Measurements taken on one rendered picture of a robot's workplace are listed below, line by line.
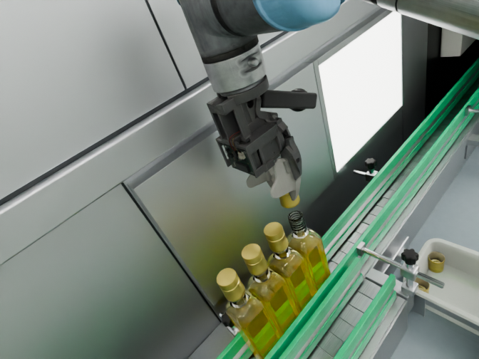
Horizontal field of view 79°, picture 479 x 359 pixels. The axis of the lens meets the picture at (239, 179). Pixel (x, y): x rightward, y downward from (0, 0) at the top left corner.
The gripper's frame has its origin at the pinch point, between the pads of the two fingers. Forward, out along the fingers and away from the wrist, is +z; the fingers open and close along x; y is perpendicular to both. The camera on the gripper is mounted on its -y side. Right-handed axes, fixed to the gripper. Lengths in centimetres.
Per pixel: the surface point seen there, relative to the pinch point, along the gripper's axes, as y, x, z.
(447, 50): -107, -15, 18
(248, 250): 11.6, 0.1, 4.9
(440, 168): -54, 4, 33
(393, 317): -4.9, 15.2, 33.1
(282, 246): 6.1, 2.1, 8.1
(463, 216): -51, 12, 46
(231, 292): 18.2, 2.3, 6.8
